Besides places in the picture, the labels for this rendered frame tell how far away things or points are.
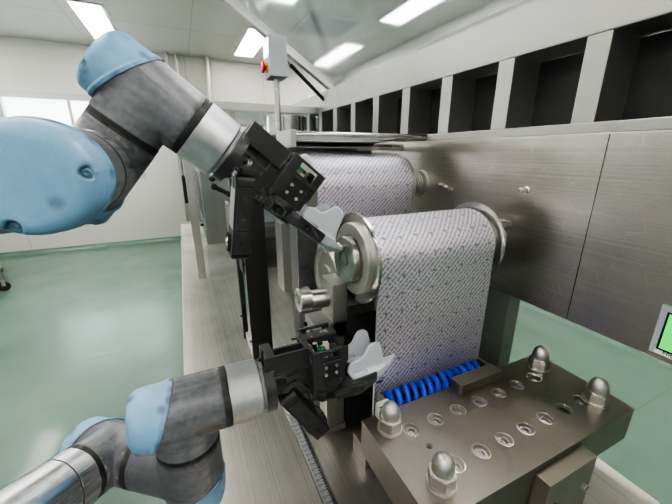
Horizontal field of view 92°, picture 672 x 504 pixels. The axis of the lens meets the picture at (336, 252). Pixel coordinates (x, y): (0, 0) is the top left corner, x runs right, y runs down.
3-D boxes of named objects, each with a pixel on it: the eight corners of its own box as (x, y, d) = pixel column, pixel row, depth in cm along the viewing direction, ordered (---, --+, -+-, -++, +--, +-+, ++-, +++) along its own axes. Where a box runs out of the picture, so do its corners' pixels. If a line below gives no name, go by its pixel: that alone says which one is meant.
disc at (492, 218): (439, 264, 71) (446, 197, 66) (440, 264, 71) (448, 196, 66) (496, 291, 58) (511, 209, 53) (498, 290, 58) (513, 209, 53)
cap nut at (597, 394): (576, 397, 53) (582, 373, 51) (589, 390, 54) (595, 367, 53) (601, 412, 49) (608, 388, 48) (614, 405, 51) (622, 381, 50)
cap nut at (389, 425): (372, 422, 48) (373, 397, 46) (392, 414, 49) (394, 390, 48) (386, 442, 44) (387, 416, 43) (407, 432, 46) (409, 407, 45)
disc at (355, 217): (335, 283, 61) (335, 204, 56) (337, 282, 61) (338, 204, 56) (376, 320, 48) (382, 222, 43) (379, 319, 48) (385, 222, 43)
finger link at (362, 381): (382, 378, 47) (326, 395, 43) (382, 387, 47) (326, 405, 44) (366, 359, 51) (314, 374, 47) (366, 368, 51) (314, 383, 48)
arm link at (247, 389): (235, 439, 40) (227, 396, 47) (272, 426, 42) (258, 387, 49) (230, 388, 38) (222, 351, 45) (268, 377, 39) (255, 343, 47)
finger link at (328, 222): (367, 228, 48) (320, 190, 44) (344, 261, 48) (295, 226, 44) (358, 224, 51) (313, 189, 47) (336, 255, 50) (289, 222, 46)
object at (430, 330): (372, 398, 54) (376, 297, 48) (475, 361, 63) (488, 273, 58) (374, 400, 54) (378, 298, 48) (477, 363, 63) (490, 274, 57)
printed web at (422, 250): (300, 341, 91) (293, 153, 76) (372, 323, 100) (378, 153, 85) (371, 453, 57) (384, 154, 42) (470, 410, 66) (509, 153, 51)
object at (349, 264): (338, 284, 54) (330, 240, 55) (348, 282, 55) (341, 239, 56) (358, 281, 47) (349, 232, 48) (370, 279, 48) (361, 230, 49)
